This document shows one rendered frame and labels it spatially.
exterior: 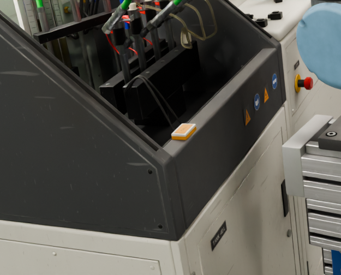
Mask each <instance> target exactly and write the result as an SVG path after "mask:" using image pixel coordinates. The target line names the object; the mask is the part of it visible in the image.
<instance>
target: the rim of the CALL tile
mask: <svg viewBox="0 0 341 275"><path fill-rule="evenodd" d="M183 124H184V123H182V124H181V125H183ZM181 125H180V126H181ZM180 126H179V127H180ZM179 127H178V128H179ZM195 127H196V124H193V125H192V126H191V127H190V128H189V129H188V130H187V131H186V132H185V133H184V134H178V133H174V132H175V131H176V130H177V129H178V128H177V129H176V130H175V131H174V132H173V133H172V134H171V136H184V137H186V136H187V135H188V134H189V133H190V132H191V131H192V130H193V129H194V128H195Z"/></svg>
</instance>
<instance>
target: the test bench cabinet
mask: <svg viewBox="0 0 341 275"><path fill-rule="evenodd" d="M281 107H284V111H285V122H286V133H287V139H288V140H289V139H290V138H291V135H290V123H289V112H288V102H287V101H285V103H284V104H283V105H282V106H281ZM293 200H294V211H295V222H296V232H297V244H298V254H299V261H300V271H301V275H304V270H303V259H302V248H301V237H300V226H299V219H298V208H297V197H296V196H293ZM0 275H190V272H189V266H188V260H187V254H186V248H185V244H184V238H183V236H181V238H180V239H179V240H178V241H173V240H164V239H158V238H150V237H141V236H132V235H123V234H114V233H109V232H100V231H92V230H82V229H74V228H65V227H60V226H51V225H42V224H33V223H24V222H16V221H11V220H1V219H0Z"/></svg>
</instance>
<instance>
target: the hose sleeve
mask: <svg viewBox="0 0 341 275"><path fill-rule="evenodd" d="M121 4H122V3H121ZM121 4H120V5H119V6H118V8H117V9H116V11H115V12H114V13H113V14H112V16H111V17H110V18H109V19H108V21H107V23H106V24H105V26H106V28H107V29H109V30H111V29H113V28H114V27H115V26H116V25H117V23H118V21H119V20H120V19H121V17H122V16H123V15H124V14H125V13H126V11H127V10H128V8H127V9H126V10H124V9H122V7H121Z"/></svg>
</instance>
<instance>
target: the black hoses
mask: <svg viewBox="0 0 341 275"><path fill-rule="evenodd" d="M94 2H95V8H94ZM98 5H99V0H92V1H91V8H90V13H89V16H92V15H93V9H94V15H95V14H97V13H98ZM88 6H89V0H86V5H85V10H83V0H80V7H79V10H80V15H81V19H82V14H84V18H86V17H89V16H88ZM99 28H100V25H99V26H95V27H92V28H89V29H86V31H85V30H83V34H87V33H88V32H89V31H90V30H92V29H96V30H98V29H99ZM74 34H76V36H74ZM74 34H71V35H68V36H66V37H70V36H71V37H72V38H73V39H75V40H76V39H79V34H78V32H77V33H74Z"/></svg>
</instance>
